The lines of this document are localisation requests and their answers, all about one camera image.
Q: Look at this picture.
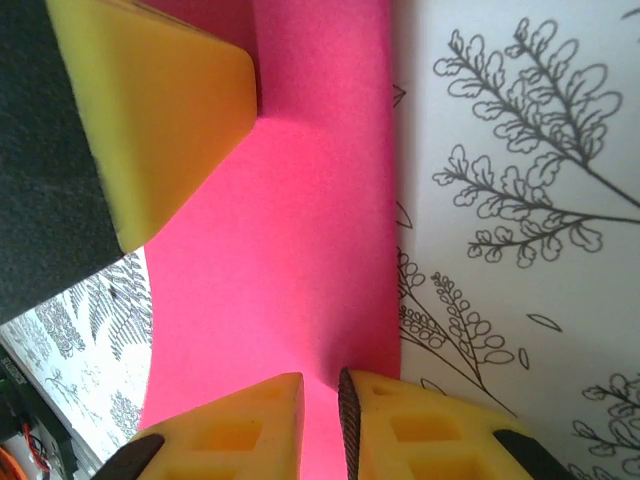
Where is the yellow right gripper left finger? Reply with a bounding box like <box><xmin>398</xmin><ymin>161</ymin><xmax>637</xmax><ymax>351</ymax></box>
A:
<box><xmin>107</xmin><ymin>372</ymin><xmax>305</xmax><ymax>480</ymax></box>

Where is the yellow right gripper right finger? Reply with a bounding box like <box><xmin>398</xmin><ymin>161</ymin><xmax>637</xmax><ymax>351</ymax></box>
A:
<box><xmin>338</xmin><ymin>368</ymin><xmax>571</xmax><ymax>480</ymax></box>

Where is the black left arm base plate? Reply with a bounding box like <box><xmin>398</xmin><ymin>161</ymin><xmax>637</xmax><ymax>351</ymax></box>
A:
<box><xmin>0</xmin><ymin>349</ymin><xmax>56</xmax><ymax>451</ymax></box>

